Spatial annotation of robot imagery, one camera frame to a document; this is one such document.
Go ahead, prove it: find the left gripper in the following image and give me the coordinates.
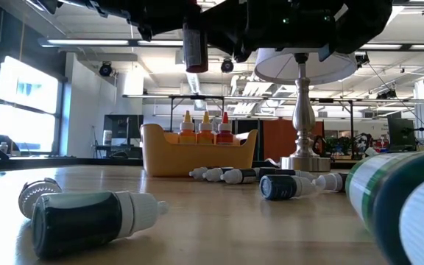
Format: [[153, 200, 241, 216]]
[[97, 0, 198, 40]]

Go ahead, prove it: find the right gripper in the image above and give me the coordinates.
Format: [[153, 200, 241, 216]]
[[201, 0, 283, 63]]

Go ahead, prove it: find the large orange-red coloring bottle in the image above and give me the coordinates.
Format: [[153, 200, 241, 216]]
[[216, 111, 235, 146]]

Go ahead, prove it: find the large orange coloring bottle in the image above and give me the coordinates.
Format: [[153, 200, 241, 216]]
[[178, 110, 197, 145]]

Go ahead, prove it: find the yellow plastic bin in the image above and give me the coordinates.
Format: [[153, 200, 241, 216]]
[[140, 123, 259, 178]]

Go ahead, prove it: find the small dark red coloring bottle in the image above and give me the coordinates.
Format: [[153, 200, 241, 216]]
[[188, 166, 213, 181]]

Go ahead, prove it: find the small dark green coloring bottle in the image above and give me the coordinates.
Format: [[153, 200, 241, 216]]
[[31, 190, 170, 260]]

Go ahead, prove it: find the large green coloring bottle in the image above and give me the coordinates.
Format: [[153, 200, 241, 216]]
[[345, 149, 424, 265]]

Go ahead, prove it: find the black ceiling spotlight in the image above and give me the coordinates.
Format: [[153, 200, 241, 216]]
[[98, 60, 113, 78], [220, 58, 235, 74]]

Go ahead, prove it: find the black partition panel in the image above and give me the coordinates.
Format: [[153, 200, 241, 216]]
[[233, 119, 265, 163]]

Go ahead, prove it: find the white shade silver table lamp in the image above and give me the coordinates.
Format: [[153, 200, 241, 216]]
[[254, 46, 358, 173]]

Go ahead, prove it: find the black background monitor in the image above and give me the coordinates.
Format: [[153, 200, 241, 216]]
[[103, 113, 144, 147]]

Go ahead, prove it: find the orange partition panel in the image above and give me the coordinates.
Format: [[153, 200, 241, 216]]
[[263, 119, 325, 158]]

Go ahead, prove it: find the dark background desk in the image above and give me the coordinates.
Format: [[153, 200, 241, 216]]
[[93, 144, 144, 160]]

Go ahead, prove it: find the large bright window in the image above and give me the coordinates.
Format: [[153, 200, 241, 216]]
[[0, 54, 66, 155]]

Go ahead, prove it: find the background workbench clutter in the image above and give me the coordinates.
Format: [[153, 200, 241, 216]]
[[313, 132, 388, 155]]

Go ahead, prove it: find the dark monitor on stand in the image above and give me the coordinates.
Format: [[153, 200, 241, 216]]
[[387, 116, 417, 152]]

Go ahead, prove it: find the black overhead rail frame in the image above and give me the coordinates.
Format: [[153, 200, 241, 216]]
[[122, 93, 424, 155]]

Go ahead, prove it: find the black ceiling camera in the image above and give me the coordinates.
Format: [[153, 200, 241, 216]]
[[354, 51, 371, 68]]

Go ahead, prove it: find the black aluminium table frame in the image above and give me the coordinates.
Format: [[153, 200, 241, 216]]
[[0, 154, 144, 176]]

